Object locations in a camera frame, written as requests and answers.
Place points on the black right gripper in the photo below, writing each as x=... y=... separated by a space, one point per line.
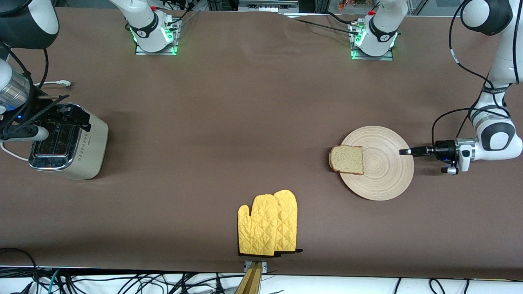
x=70 y=114

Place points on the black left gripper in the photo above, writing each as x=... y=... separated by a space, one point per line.
x=444 y=151

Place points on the round wooden plate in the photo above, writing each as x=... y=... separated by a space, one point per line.
x=384 y=175

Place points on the slice of bread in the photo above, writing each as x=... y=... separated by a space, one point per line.
x=347 y=160

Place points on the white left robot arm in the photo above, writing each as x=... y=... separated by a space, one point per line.
x=496 y=139

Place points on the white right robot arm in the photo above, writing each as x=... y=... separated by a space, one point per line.
x=143 y=24

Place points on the silver toaster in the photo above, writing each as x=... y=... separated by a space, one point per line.
x=88 y=151

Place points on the yellow quilted oven mitt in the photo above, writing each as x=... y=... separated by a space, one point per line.
x=259 y=228
x=289 y=220

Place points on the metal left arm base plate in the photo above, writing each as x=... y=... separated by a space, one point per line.
x=388 y=57

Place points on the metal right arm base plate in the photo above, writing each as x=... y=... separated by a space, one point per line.
x=175 y=38

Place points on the silver aluminium frame rail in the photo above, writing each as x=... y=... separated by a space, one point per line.
x=267 y=6

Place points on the wooden bar with metal bracket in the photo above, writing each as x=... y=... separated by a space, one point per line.
x=252 y=281

